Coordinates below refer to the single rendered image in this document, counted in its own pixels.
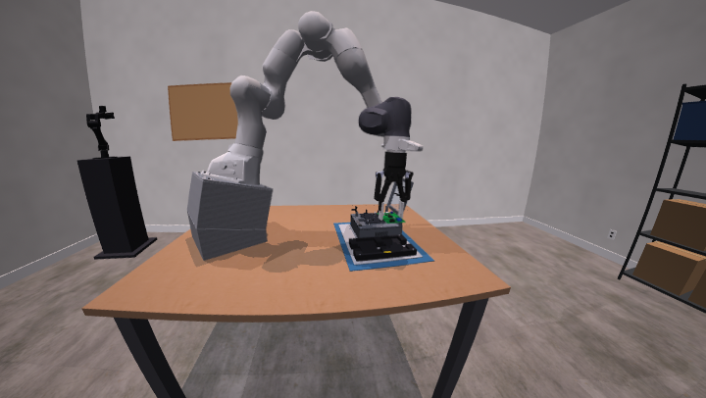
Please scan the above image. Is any green circuit board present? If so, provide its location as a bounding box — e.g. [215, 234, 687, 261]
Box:
[383, 211, 406, 224]

